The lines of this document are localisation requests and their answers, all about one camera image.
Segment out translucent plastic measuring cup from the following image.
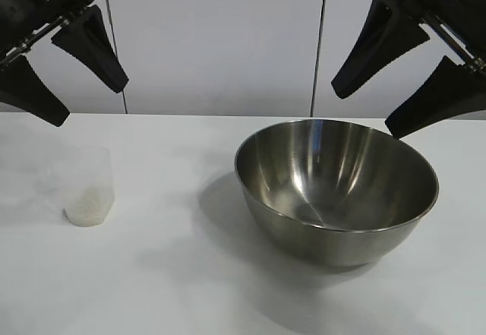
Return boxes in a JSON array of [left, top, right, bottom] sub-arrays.
[[47, 145, 116, 229]]

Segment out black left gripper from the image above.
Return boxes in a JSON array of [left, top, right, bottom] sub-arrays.
[[0, 0, 129, 127]]

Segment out stainless steel mixing bowl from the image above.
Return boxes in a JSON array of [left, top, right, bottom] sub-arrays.
[[234, 119, 440, 267]]

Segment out white rice grains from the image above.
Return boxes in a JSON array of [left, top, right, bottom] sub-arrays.
[[63, 185, 115, 228]]

